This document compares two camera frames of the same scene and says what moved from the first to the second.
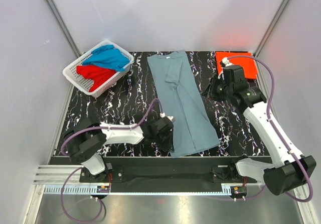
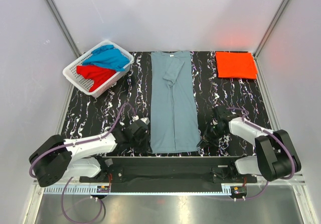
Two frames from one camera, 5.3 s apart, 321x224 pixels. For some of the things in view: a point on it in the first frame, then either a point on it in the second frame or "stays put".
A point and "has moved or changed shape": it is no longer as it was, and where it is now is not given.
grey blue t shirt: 181,98 has moved or changed shape
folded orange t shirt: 249,65 stays put
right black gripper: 209,92 -> 207,140
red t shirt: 96,74 stays put
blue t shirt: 108,57 stays put
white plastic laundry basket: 71,74 stays put
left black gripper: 168,146 -> 146,148
